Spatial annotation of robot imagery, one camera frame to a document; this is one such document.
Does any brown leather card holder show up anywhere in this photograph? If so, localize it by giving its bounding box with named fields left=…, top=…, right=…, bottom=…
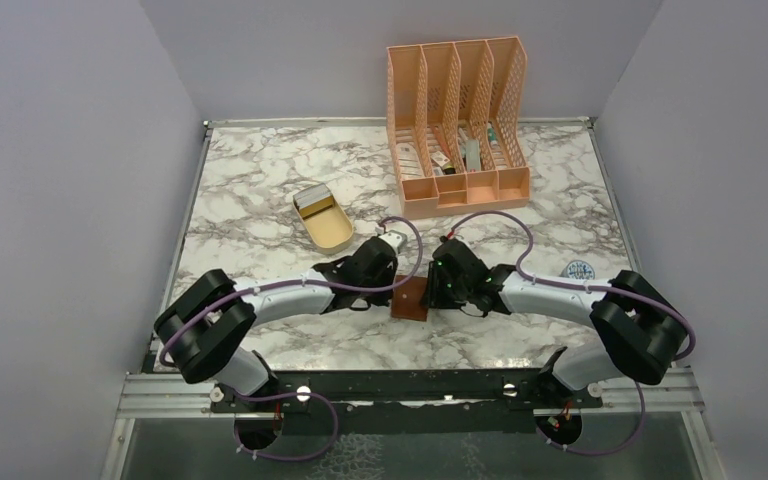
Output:
left=390, top=276, right=428, bottom=322

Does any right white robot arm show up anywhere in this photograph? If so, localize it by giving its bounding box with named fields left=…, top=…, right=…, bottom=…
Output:
left=422, top=239, right=695, bottom=407

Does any green white tube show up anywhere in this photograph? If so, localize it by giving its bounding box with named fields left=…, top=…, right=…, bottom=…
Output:
left=487, top=124, right=499, bottom=149

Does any purple cable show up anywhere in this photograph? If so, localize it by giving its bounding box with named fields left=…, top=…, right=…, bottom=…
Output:
left=440, top=210, right=697, bottom=458
left=158, top=215, right=424, bottom=463

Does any orange plastic file organizer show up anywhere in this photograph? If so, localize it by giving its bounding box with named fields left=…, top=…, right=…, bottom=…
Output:
left=386, top=36, right=531, bottom=219

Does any tan oval card tray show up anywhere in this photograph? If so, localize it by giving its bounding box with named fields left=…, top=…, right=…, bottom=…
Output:
left=292, top=191, right=354, bottom=254

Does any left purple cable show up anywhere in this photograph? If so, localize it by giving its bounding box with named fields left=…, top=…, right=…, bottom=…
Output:
left=158, top=215, right=424, bottom=463

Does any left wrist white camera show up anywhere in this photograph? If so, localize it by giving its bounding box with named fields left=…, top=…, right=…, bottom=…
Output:
left=376, top=227, right=408, bottom=256

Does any small box in organizer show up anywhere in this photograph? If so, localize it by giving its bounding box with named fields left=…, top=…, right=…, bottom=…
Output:
left=429, top=151, right=457, bottom=176

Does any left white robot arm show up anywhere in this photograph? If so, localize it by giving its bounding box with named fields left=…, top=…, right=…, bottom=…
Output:
left=154, top=232, right=407, bottom=411

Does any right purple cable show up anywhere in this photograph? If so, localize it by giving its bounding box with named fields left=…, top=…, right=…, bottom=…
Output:
left=440, top=210, right=697, bottom=458

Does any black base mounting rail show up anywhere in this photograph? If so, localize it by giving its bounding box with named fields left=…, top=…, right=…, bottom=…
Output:
left=211, top=368, right=604, bottom=439

